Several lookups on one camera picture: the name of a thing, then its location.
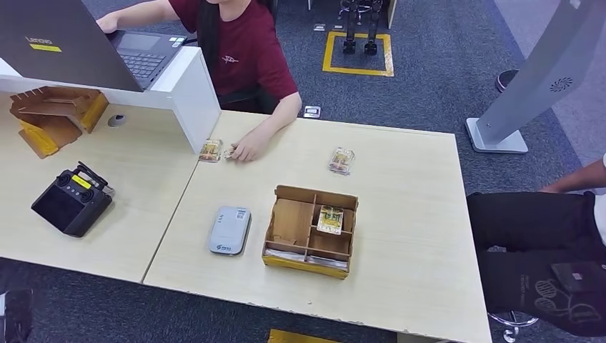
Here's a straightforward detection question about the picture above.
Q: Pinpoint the black round base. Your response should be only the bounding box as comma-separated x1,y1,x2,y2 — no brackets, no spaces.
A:
495,69,520,94

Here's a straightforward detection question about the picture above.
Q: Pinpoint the white desk riser shelf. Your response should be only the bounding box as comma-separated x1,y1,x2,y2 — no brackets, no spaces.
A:
0,46,222,155

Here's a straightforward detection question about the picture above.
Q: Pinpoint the white standing kiosk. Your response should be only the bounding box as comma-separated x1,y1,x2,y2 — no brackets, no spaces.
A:
465,0,606,155

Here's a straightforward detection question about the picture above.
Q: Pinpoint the chrome stool base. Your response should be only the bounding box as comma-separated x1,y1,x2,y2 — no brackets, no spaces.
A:
487,312,541,343

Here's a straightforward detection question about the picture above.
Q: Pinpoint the wrapped gold card pack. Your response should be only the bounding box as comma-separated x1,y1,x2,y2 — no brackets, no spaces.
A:
327,147,357,177

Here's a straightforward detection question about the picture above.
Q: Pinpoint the yellow floor tape square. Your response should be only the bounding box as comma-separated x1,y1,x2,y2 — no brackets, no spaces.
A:
322,31,394,78

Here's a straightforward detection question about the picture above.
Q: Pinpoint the dark grey laptop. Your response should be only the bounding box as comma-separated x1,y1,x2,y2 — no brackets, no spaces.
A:
0,0,189,93

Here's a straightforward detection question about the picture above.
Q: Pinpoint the person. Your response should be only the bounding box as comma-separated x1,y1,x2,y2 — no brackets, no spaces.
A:
96,0,303,163
466,158,606,339

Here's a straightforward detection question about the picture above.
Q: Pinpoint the person's left hand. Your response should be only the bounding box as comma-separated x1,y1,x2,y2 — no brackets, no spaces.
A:
230,129,269,164

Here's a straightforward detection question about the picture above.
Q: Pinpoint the black controller with screen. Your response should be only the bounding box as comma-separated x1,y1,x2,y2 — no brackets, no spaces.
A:
30,161,115,239

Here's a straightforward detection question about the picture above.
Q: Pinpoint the black robot leg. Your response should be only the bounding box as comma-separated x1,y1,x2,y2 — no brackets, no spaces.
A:
342,0,359,56
363,0,384,56

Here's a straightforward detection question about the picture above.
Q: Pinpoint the black smartphone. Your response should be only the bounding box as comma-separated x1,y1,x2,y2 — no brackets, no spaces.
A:
550,262,606,295

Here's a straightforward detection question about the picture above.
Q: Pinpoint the brown wooden rack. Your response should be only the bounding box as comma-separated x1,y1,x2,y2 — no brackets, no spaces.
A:
8,86,110,160

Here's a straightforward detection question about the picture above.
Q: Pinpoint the person's right hand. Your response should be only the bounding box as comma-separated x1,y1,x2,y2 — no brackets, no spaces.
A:
96,12,120,34

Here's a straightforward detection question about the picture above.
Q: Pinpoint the brown wooden divided box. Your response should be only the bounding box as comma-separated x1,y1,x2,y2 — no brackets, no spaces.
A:
262,184,359,280

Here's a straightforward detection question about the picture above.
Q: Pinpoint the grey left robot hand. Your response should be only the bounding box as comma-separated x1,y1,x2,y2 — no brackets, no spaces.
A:
0,289,34,343

